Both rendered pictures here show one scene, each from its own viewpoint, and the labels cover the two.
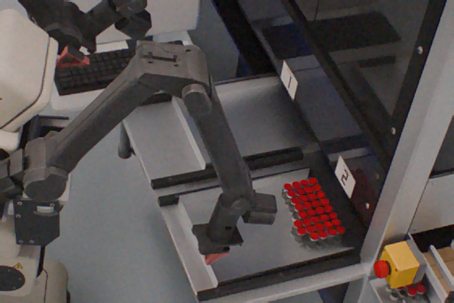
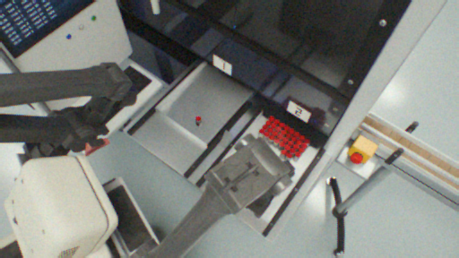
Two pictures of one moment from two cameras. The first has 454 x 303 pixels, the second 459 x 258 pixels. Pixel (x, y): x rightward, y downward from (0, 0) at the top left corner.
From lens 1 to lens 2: 1.26 m
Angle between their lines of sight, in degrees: 22
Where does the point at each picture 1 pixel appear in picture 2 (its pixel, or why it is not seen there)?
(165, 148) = (175, 146)
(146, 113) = (147, 128)
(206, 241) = (258, 209)
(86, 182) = (109, 150)
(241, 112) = (199, 95)
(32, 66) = (85, 201)
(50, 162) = not seen: outside the picture
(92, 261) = (140, 188)
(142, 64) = (229, 197)
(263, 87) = (198, 72)
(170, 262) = not seen: hidden behind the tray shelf
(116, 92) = (206, 223)
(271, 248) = not seen: hidden behind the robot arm
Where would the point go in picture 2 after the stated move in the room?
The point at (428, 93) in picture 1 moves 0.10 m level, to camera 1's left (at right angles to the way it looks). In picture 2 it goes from (399, 53) to (365, 67)
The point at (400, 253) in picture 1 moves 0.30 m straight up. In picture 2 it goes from (364, 144) to (407, 93)
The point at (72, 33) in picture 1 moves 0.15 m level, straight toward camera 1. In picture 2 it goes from (86, 133) to (116, 176)
